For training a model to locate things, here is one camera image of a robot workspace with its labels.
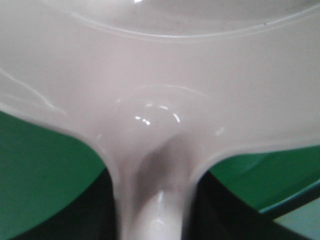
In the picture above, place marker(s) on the pink plastic dustpan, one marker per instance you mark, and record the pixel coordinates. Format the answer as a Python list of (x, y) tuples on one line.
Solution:
[(164, 89)]

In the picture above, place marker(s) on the green conveyor belt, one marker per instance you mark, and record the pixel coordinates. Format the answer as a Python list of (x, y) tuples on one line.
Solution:
[(54, 187)]

